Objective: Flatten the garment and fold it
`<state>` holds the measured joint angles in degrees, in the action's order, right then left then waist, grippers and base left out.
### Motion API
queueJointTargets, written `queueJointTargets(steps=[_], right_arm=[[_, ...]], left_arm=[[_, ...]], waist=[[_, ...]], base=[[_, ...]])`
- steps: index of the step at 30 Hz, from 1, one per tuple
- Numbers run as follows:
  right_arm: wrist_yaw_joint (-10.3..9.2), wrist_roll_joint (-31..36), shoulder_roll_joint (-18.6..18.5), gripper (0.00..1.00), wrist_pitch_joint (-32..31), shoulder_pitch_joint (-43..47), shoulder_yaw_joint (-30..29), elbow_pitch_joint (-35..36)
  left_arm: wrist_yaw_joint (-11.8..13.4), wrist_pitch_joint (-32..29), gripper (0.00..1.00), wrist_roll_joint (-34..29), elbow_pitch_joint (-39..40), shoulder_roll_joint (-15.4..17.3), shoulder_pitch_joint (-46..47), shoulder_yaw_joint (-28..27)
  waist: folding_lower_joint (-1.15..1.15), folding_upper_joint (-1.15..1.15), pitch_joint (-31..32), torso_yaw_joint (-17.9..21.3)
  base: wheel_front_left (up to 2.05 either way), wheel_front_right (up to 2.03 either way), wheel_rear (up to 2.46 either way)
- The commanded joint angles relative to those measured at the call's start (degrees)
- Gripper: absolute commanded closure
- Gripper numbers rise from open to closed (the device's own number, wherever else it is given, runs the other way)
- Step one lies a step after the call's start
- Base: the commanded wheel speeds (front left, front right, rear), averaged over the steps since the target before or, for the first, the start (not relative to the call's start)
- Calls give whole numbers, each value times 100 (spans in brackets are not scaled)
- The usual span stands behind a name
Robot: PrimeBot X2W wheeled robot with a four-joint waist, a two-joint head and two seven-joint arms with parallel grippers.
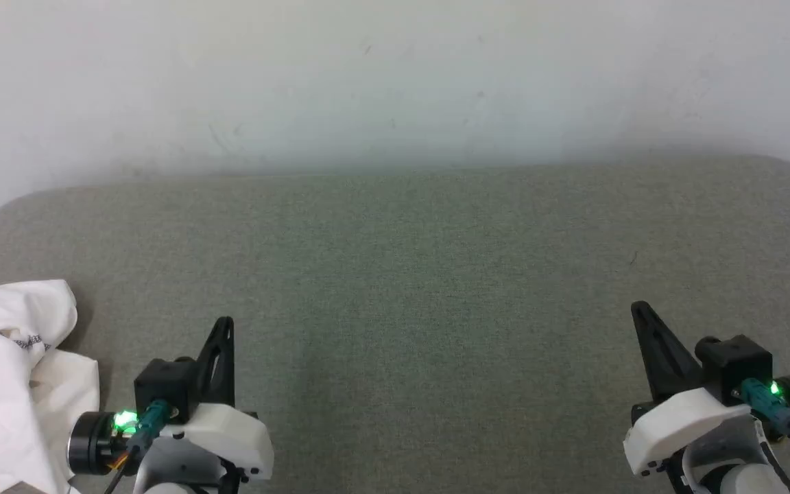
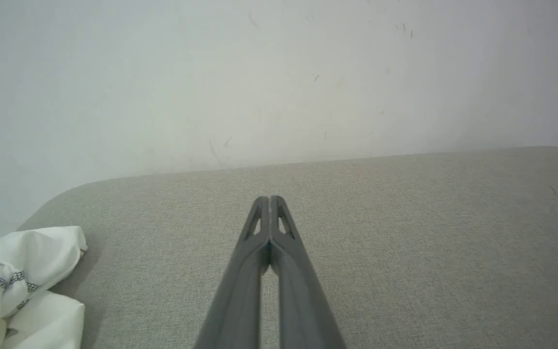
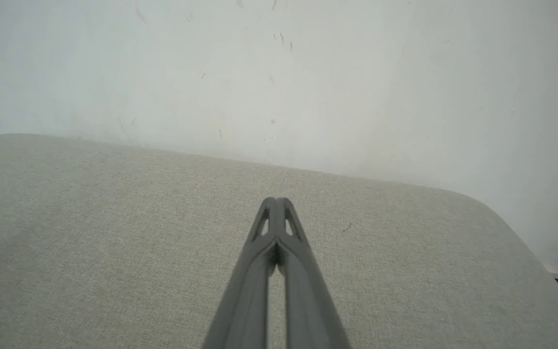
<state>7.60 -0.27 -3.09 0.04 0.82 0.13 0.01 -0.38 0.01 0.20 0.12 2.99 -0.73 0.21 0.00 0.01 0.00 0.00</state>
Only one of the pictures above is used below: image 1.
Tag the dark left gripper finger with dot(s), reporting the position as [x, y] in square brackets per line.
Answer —
[222, 370]

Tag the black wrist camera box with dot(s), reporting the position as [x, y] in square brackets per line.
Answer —
[162, 381]
[738, 360]

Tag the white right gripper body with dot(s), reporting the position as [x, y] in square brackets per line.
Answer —
[676, 422]

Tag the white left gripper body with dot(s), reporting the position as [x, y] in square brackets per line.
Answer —
[237, 439]

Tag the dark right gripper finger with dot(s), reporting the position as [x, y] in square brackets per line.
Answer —
[666, 363]

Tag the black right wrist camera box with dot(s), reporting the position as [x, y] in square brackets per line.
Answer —
[738, 360]

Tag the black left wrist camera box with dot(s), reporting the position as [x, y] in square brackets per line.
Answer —
[162, 381]

